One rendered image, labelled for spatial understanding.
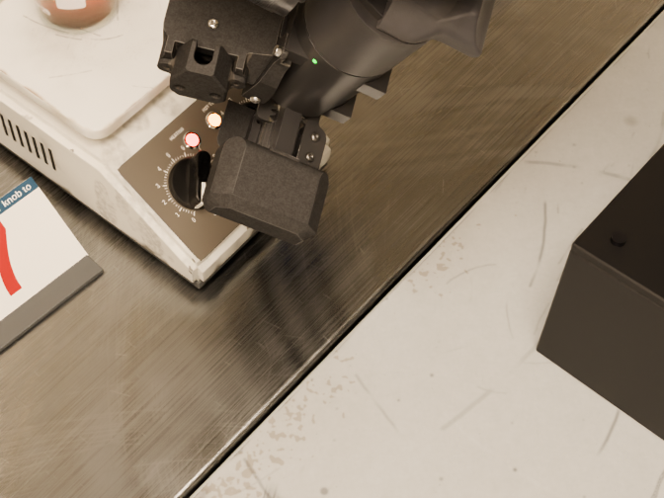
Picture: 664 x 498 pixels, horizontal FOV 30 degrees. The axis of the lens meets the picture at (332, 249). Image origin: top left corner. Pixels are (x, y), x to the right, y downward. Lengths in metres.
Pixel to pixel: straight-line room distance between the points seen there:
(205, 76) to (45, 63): 0.17
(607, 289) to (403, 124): 0.23
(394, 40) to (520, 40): 0.33
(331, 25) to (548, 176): 0.27
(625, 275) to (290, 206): 0.17
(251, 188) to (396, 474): 0.18
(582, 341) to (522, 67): 0.24
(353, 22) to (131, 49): 0.22
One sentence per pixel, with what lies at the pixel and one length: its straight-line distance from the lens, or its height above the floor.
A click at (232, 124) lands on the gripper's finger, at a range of 0.68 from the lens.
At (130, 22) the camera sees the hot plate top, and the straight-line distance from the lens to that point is 0.77.
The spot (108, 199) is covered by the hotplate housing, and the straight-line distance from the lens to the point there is 0.75.
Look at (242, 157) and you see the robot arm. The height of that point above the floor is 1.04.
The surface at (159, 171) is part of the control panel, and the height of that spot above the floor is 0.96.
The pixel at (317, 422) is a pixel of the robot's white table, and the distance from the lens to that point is 0.71.
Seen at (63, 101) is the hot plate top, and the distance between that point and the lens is 0.74.
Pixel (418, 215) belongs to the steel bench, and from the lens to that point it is 0.79.
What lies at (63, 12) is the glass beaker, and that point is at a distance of 0.76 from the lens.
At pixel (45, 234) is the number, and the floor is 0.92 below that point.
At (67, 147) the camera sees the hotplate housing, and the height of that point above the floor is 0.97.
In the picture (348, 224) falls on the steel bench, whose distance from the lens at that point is 0.78.
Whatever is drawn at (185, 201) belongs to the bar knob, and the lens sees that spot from 0.73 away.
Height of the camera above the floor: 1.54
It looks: 56 degrees down
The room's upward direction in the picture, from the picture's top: 3 degrees clockwise
